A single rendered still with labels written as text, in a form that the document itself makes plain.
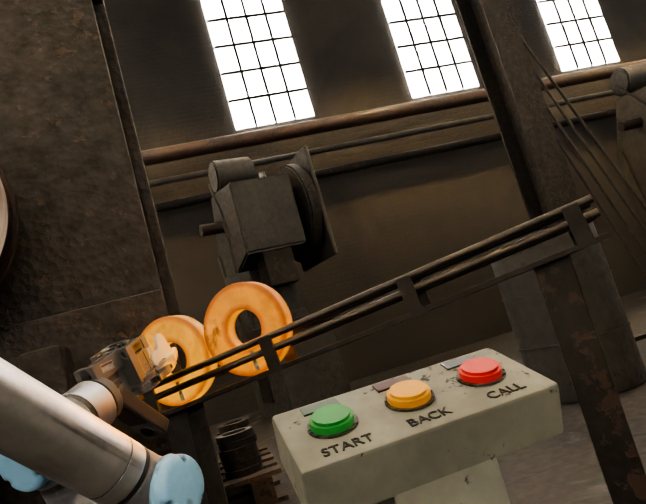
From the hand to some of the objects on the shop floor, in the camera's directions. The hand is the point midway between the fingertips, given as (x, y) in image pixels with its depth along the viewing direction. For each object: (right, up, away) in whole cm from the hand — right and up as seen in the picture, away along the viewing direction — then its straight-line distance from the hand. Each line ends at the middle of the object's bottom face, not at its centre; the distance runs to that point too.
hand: (171, 355), depth 102 cm
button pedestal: (+51, -52, -58) cm, 93 cm away
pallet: (-53, -117, +188) cm, 227 cm away
